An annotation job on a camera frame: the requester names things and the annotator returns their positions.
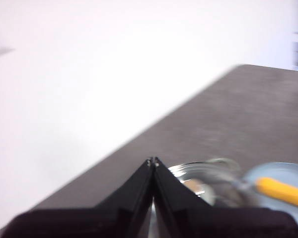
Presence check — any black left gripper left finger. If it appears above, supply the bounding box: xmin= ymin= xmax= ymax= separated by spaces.
xmin=1 ymin=156 xmax=154 ymax=238

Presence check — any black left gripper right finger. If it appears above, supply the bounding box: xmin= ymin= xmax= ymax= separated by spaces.
xmin=153 ymin=156 xmax=298 ymax=238

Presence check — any glass lid with green knob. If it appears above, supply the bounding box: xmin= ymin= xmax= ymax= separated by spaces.
xmin=167 ymin=158 xmax=260 ymax=209

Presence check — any yellow corn cob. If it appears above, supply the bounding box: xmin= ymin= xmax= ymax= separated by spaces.
xmin=254 ymin=176 xmax=298 ymax=210

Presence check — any blue round plate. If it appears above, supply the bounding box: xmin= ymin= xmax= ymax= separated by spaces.
xmin=242 ymin=162 xmax=298 ymax=238

